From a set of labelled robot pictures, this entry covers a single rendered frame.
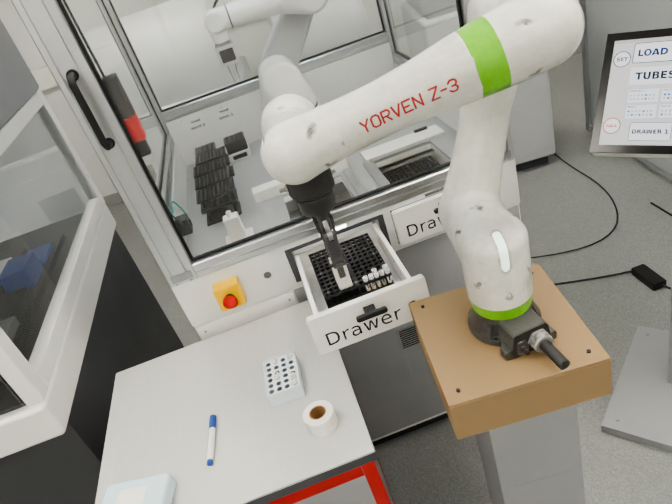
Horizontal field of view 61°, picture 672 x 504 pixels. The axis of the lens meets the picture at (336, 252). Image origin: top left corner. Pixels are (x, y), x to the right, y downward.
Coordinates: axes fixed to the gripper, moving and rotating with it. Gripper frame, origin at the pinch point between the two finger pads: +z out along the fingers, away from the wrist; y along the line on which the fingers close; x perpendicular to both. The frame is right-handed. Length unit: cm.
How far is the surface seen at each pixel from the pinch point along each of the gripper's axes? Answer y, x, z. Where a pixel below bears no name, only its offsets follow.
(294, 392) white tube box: 3.6, -19.5, 24.9
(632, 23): -157, 184, 29
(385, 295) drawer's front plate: -0.9, 8.0, 11.1
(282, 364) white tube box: -6.1, -20.6, 24.0
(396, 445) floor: -34, 1, 103
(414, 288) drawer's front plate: -0.9, 15.0, 12.2
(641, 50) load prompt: -26, 90, -13
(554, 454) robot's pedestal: 26, 31, 50
